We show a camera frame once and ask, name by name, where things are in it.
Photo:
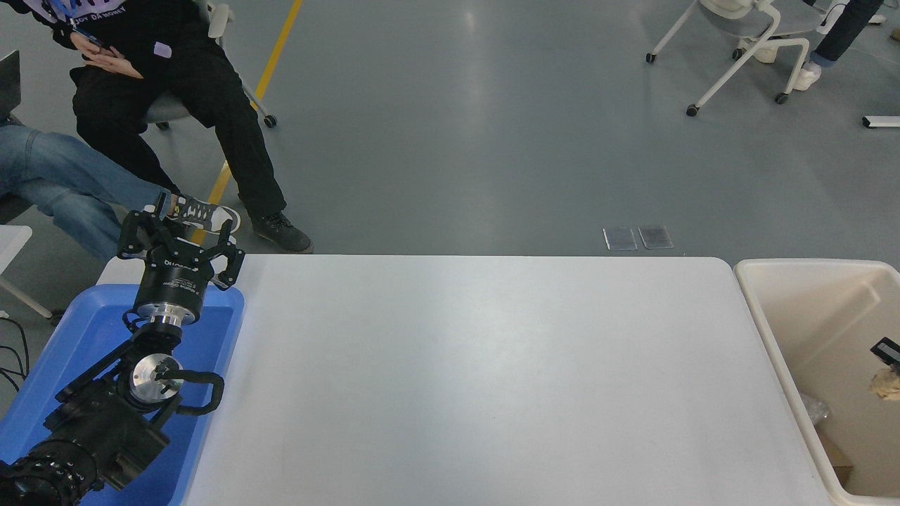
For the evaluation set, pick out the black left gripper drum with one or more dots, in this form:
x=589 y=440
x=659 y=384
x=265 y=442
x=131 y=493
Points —
x=172 y=284

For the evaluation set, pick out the tan paper ball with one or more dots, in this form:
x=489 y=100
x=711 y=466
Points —
x=887 y=385

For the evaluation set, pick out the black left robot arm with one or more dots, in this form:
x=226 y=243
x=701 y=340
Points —
x=105 y=422

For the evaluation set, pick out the person's hand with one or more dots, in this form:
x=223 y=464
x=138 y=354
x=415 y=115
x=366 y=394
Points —
x=109 y=63

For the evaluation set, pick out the large pale bin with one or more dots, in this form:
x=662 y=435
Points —
x=808 y=316

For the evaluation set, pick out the clear plastic scrap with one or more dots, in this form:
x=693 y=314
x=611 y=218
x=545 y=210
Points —
x=814 y=409

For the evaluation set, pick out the person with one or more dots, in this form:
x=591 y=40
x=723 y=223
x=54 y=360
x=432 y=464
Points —
x=844 y=31
x=211 y=105
x=63 y=179

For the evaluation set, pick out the blue plastic tray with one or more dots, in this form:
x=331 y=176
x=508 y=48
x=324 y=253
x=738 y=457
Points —
x=77 y=337

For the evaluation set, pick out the grey wheeled office chair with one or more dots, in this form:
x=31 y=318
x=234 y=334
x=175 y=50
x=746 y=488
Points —
x=165 y=109

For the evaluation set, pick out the white side table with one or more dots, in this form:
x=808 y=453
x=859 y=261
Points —
x=10 y=246

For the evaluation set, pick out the dark chair seat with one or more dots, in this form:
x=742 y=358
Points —
x=10 y=207

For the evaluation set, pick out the white floor bar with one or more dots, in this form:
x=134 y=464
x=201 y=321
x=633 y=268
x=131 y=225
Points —
x=882 y=121

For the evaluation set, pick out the metal floor socket plate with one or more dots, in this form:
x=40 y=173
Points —
x=619 y=239
x=655 y=237

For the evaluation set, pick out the white wheeled chair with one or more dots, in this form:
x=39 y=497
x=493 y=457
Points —
x=763 y=42

